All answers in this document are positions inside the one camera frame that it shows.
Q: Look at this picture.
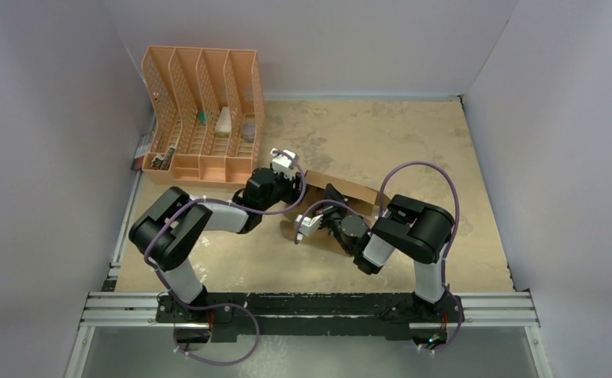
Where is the white beige carton box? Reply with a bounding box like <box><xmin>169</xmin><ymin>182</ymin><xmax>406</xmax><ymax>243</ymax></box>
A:
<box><xmin>214</xmin><ymin>106</ymin><xmax>232</xmax><ymax>138</ymax></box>

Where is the pack of coloured markers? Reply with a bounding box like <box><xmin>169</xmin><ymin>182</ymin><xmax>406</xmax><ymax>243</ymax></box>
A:
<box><xmin>131</xmin><ymin>132</ymin><xmax>154</xmax><ymax>171</ymax></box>

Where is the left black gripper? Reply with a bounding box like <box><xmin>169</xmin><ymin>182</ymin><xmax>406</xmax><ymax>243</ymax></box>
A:
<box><xmin>259</xmin><ymin>168</ymin><xmax>308</xmax><ymax>213</ymax></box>

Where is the purple grey round container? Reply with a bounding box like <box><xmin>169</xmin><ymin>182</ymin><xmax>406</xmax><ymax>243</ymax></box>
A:
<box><xmin>240</xmin><ymin>120</ymin><xmax>257</xmax><ymax>143</ymax></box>

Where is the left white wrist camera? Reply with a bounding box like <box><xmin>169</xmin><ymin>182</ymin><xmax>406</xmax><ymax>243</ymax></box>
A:
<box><xmin>270</xmin><ymin>148</ymin><xmax>299</xmax><ymax>178</ymax></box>

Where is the black white patterned card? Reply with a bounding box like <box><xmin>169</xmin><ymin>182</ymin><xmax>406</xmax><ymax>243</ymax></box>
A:
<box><xmin>150</xmin><ymin>145</ymin><xmax>176</xmax><ymax>170</ymax></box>

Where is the orange plastic file organizer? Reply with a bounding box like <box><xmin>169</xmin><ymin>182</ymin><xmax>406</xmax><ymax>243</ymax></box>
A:
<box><xmin>141</xmin><ymin>46</ymin><xmax>265</xmax><ymax>188</ymax></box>

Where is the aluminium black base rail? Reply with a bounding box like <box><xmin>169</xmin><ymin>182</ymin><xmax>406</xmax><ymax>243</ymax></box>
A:
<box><xmin>80</xmin><ymin>292</ymin><xmax>539</xmax><ymax>347</ymax></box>

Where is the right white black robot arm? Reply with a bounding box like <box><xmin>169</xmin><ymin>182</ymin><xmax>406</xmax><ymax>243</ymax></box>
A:
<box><xmin>312</xmin><ymin>184</ymin><xmax>454</xmax><ymax>321</ymax></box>

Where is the brown cardboard box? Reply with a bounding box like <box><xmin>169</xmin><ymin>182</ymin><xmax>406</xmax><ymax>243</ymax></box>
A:
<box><xmin>279</xmin><ymin>169</ymin><xmax>393</xmax><ymax>246</ymax></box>

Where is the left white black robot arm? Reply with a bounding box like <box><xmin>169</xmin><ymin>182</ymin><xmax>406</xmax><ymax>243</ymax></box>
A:
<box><xmin>128</xmin><ymin>168</ymin><xmax>306</xmax><ymax>322</ymax></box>

